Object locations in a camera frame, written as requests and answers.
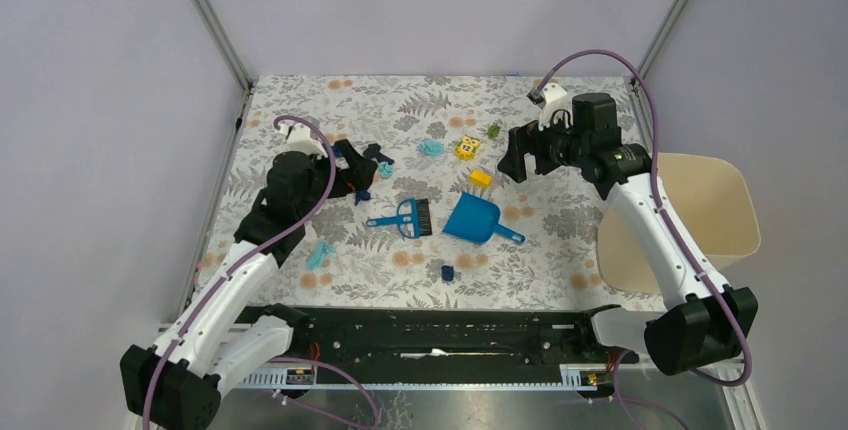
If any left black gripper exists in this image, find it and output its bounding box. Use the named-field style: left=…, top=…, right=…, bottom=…
left=297, top=139, right=378, bottom=220

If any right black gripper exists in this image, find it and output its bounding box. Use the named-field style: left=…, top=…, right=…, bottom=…
left=496, top=108, right=588, bottom=184

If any blue hand brush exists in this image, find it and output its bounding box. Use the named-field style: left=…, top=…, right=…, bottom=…
left=366, top=198, right=433, bottom=239

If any blue dustpan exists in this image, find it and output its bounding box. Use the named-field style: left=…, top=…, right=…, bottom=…
left=443, top=192, right=526, bottom=245

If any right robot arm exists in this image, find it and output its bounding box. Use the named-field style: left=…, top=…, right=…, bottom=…
left=497, top=85, right=758, bottom=386

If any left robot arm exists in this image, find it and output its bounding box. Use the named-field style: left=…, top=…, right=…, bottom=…
left=120, top=140, right=378, bottom=429

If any long dark blue scrap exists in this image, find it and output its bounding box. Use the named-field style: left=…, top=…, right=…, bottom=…
left=354, top=190, right=371, bottom=206

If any small teal paper scrap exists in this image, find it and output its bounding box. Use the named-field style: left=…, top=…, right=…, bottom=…
left=377, top=161, right=394, bottom=179

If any black paper scrap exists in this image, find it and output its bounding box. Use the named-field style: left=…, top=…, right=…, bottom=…
left=362, top=143, right=395, bottom=165

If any yellow toy brick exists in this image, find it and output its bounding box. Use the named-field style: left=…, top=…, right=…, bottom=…
left=469, top=170, right=493, bottom=189

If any yellow number block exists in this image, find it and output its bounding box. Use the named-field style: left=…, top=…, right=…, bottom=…
left=454, top=134, right=482, bottom=161

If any floral tablecloth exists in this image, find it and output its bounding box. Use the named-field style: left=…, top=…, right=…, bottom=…
left=192, top=75, right=667, bottom=313

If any dark blue paper scrap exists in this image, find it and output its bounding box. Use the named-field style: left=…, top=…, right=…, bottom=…
left=441, top=265, right=456, bottom=282

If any beige waste bin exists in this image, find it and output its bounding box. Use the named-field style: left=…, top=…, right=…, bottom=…
left=598, top=153, right=761, bottom=295

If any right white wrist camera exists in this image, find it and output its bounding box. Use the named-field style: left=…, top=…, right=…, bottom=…
left=527, top=82, right=572, bottom=131

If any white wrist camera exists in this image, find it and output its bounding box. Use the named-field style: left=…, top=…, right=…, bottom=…
left=527, top=82, right=572, bottom=131
left=274, top=119, right=327, bottom=159

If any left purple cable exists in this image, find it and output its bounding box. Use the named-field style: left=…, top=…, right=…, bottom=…
left=141, top=114, right=339, bottom=430

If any purple cable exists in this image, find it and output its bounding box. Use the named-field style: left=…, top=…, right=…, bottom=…
left=535, top=49, right=755, bottom=389
left=141, top=114, right=339, bottom=430

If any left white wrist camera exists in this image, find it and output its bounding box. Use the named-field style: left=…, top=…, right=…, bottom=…
left=274, top=119, right=327, bottom=159

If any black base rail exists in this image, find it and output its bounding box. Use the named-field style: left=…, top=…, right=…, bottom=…
left=236, top=304, right=622, bottom=386

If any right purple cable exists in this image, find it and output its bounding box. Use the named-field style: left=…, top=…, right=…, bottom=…
left=535, top=49, right=755, bottom=389

